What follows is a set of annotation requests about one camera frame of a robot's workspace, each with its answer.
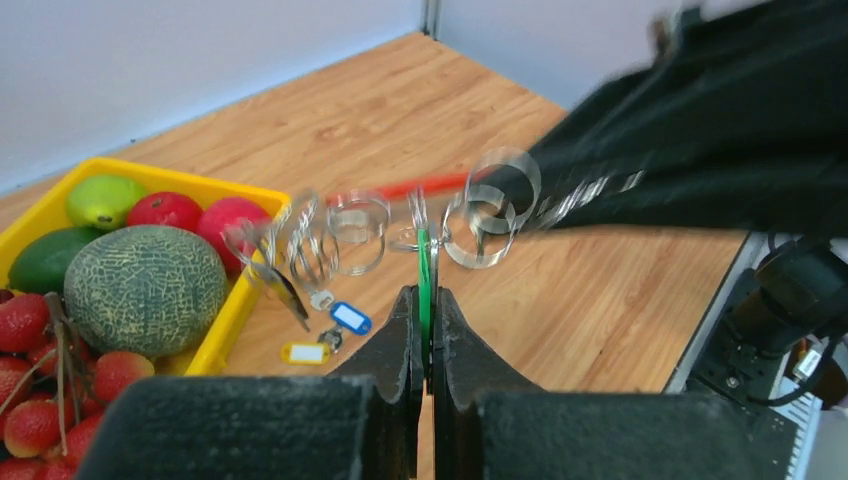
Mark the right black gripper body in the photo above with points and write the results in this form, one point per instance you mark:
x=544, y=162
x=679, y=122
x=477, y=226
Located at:
x=740, y=123

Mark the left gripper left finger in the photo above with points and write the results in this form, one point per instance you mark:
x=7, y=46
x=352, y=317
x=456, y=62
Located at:
x=350, y=424

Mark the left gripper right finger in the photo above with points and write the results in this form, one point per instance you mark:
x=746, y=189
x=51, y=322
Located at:
x=490, y=422

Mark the green key tag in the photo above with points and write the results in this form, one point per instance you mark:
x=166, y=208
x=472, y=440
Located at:
x=425, y=290

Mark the red key tag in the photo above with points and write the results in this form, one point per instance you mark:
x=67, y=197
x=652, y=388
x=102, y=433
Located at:
x=431, y=185

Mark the yellow key tag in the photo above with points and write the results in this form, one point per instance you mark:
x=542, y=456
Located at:
x=305, y=353

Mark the blue key tag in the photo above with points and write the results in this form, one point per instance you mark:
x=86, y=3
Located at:
x=350, y=318

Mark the pink red peach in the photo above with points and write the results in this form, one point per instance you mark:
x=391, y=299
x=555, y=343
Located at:
x=217, y=224

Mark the netted green melon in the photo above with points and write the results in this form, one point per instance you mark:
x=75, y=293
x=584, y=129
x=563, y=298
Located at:
x=150, y=289

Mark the red apple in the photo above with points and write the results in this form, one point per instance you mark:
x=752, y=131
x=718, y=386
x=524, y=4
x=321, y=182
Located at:
x=166, y=208

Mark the red lychee bunch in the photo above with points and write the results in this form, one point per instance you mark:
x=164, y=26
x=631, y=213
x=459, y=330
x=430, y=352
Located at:
x=54, y=393

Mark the lime green fruit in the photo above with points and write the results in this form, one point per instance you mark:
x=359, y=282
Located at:
x=103, y=201

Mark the dark green avocado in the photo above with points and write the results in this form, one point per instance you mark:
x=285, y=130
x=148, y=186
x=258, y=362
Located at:
x=41, y=266

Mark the yellow plastic fruit tray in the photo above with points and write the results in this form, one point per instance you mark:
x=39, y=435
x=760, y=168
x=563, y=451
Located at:
x=47, y=214

